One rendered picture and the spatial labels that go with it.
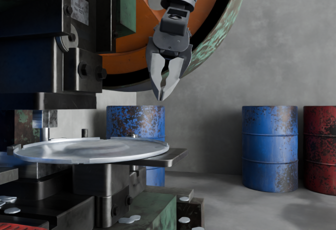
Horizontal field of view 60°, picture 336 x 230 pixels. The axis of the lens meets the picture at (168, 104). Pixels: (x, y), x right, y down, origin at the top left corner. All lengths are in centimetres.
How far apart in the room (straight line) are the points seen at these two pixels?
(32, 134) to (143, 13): 50
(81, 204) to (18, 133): 39
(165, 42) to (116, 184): 29
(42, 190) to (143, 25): 61
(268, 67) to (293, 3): 82
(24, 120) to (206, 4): 61
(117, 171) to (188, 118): 337
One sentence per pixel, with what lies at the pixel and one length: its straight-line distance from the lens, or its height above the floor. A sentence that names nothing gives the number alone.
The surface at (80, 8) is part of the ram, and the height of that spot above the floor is 107.
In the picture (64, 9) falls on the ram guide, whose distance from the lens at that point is 54.
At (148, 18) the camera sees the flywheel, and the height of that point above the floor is 115.
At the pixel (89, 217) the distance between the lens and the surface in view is 56.
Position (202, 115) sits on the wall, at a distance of 387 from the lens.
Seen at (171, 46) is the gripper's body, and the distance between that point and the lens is 58.
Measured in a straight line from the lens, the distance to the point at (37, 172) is 59.
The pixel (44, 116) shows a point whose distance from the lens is 64.
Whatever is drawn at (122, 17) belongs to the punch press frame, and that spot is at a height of 108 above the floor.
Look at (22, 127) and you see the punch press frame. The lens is 88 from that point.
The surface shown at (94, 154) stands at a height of 78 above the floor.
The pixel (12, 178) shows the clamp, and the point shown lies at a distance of 59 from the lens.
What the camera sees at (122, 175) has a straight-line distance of 59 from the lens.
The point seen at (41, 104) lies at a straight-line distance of 55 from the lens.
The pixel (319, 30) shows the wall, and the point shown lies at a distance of 400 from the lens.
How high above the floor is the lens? 86
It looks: 1 degrees up
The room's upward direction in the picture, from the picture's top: straight up
